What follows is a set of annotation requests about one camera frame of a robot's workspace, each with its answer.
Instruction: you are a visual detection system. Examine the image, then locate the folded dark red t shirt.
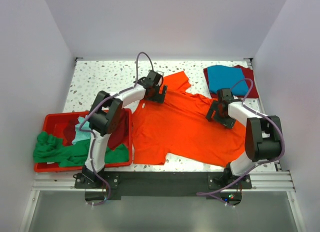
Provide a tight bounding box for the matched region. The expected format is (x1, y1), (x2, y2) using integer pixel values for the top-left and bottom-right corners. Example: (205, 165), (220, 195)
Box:
(203, 65), (259, 98)

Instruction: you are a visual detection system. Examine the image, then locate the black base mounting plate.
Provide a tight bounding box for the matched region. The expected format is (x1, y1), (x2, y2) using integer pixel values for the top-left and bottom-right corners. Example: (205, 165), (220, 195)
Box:
(73, 171), (253, 204)

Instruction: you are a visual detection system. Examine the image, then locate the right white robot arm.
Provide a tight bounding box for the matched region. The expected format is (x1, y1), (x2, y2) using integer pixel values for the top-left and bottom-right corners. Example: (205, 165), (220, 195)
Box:
(206, 88), (284, 186)

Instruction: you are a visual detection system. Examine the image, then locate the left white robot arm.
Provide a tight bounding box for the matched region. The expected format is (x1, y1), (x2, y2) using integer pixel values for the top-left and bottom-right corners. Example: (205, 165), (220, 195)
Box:
(77, 70), (167, 187)

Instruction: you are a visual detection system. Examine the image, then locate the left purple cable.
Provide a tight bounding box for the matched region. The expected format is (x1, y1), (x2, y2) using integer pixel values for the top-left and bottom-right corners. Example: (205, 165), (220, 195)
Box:
(78, 51), (158, 192)

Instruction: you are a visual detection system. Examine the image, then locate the light blue t shirt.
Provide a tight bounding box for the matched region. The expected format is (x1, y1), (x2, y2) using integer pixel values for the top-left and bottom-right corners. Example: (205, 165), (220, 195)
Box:
(71, 117), (91, 145)

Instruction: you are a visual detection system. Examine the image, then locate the green t shirt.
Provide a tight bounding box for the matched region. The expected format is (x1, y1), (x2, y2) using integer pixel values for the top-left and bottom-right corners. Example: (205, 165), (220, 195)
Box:
(33, 131), (129, 167)

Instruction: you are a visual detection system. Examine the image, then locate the orange t shirt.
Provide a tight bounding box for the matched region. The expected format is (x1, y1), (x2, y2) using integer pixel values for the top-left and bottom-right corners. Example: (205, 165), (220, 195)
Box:
(132, 71), (246, 167)

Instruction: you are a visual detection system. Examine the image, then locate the folded blue t shirt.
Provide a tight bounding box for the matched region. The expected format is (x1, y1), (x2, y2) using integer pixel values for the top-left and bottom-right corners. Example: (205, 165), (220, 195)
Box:
(207, 65), (249, 96)

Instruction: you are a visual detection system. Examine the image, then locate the red plastic bin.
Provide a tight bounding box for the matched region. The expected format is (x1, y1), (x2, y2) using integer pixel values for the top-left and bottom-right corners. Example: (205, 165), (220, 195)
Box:
(33, 109), (133, 172)

